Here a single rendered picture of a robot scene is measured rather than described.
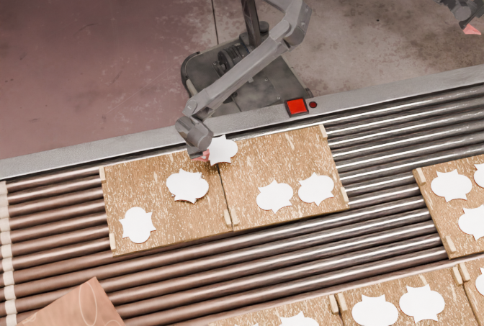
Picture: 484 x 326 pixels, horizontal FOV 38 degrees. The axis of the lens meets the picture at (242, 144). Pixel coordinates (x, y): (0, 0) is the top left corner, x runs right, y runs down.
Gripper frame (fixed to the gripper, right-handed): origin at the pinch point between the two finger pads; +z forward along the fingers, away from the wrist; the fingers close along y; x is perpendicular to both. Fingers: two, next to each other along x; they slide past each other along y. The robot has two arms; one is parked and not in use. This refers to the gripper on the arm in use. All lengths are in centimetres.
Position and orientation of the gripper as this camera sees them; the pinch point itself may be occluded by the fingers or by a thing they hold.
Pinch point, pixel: (204, 151)
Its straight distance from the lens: 240.6
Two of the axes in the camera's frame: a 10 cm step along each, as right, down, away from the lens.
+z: 3.0, 4.6, 8.4
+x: -9.3, 3.2, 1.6
